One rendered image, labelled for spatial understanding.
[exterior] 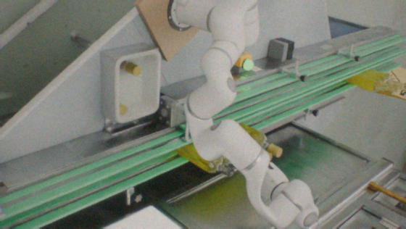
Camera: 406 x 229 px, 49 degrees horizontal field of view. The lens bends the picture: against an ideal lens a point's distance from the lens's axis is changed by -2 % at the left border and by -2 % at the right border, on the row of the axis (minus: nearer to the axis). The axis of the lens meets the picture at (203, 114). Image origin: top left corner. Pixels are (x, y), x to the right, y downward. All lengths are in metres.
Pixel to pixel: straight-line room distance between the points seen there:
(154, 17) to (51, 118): 0.46
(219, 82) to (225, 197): 0.55
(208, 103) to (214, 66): 0.10
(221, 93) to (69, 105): 0.53
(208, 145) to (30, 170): 0.52
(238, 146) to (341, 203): 0.64
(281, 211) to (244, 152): 0.20
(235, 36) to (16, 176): 0.72
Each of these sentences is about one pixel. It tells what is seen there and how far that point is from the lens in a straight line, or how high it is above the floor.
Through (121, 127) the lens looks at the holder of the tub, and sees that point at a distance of 1.56.
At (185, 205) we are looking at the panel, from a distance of 1.52.
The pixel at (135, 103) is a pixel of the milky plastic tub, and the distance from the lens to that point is 1.58.
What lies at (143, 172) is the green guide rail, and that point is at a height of 0.93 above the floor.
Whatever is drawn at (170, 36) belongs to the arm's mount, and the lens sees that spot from 1.58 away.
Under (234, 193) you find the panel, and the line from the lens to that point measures 1.60.
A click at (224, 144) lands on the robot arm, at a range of 1.14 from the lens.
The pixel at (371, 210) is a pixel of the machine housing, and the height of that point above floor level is 1.47.
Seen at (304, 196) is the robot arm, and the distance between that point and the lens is 1.24.
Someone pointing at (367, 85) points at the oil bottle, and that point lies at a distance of 2.42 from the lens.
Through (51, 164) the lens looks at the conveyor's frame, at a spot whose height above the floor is 0.85.
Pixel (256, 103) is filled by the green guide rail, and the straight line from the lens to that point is 1.82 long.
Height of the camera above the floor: 1.91
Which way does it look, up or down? 38 degrees down
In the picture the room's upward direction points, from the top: 118 degrees clockwise
